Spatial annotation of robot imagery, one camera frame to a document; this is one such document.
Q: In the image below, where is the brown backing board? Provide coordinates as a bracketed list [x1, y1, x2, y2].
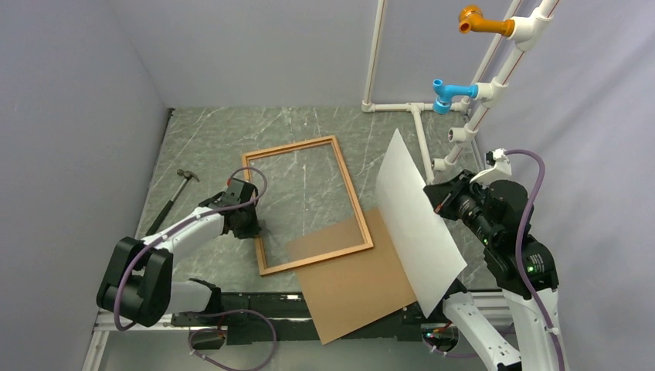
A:
[294, 208, 416, 345]

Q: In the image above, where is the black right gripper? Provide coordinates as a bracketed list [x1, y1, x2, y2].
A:
[423, 167, 497, 243]

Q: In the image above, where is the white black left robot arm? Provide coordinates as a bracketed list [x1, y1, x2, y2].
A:
[96, 178, 261, 331]

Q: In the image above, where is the blue pipe elbow fitting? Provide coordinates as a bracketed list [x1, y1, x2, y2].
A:
[433, 79, 479, 114]

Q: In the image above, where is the black handled claw hammer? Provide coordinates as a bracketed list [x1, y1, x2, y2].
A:
[145, 168, 199, 236]

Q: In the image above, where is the wooden picture frame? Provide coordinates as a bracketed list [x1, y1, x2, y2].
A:
[241, 135, 374, 277]

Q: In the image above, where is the orange pipe elbow fitting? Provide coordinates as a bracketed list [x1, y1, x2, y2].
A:
[458, 5, 515, 37]

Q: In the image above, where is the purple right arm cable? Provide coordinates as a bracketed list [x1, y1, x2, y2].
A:
[424, 148, 566, 371]

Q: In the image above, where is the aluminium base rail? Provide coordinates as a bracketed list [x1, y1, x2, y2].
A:
[81, 291, 562, 371]

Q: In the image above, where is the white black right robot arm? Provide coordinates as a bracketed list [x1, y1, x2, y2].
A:
[423, 170, 568, 370]

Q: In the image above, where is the glossy mountain landscape photo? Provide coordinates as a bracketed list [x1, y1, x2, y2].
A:
[375, 130, 467, 317]

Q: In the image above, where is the white PVC pipe rack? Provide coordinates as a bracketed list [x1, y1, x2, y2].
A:
[361, 1, 558, 184]

